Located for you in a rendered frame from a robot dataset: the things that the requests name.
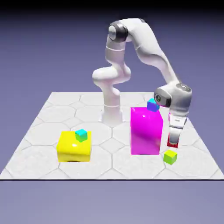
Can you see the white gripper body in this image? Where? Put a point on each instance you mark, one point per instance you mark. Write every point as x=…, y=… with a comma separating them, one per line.
x=174, y=135

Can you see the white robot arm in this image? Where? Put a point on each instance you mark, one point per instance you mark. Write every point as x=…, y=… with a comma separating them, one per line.
x=115, y=57

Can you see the small red cube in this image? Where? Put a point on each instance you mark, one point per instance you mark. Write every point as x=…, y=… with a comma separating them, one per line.
x=172, y=145

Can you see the small green cube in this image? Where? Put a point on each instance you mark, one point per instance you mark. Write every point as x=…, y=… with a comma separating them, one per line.
x=170, y=157

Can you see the small blue cube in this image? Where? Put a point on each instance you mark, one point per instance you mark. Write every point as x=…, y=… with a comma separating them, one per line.
x=152, y=106

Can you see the small teal cube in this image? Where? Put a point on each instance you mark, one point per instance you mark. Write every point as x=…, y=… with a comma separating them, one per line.
x=81, y=135

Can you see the large magenta box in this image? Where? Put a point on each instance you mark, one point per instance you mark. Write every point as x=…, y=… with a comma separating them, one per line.
x=146, y=131

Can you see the large yellow box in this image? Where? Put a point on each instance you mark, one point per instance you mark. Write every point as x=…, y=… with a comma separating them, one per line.
x=73, y=148

